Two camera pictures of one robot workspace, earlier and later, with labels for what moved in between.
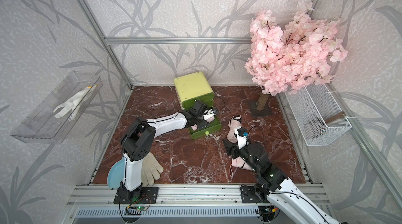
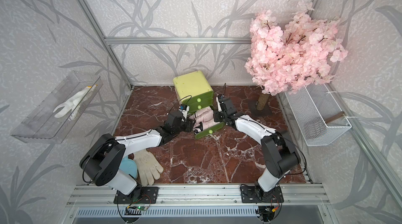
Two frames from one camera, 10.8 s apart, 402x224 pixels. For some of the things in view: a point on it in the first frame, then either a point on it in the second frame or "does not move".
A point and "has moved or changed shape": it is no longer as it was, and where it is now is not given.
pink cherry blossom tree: [285, 57] does not move
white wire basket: [319, 119] does not move
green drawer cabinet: [190, 88] does not move
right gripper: [233, 149] → [216, 118]
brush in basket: [334, 117] does not move
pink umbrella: [234, 123] has moved or changed shape
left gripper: [203, 124] → [189, 125]
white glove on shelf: [76, 103] does not move
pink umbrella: [209, 118] does not move
